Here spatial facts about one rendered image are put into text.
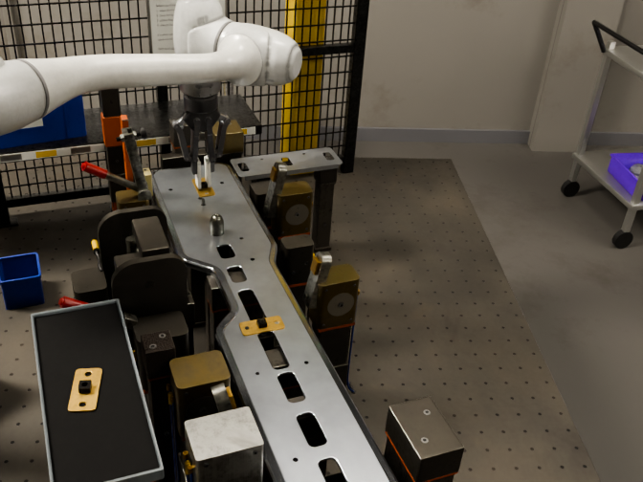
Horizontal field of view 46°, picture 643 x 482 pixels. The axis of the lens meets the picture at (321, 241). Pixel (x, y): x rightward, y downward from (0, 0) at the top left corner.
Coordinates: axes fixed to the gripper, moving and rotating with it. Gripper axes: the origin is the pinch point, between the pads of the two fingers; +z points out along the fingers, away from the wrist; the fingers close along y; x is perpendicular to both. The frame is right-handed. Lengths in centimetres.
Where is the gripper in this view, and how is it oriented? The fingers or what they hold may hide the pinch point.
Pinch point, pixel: (203, 172)
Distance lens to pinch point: 181.1
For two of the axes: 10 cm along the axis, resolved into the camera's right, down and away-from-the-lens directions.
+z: -0.6, 8.2, 5.6
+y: 9.3, -1.6, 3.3
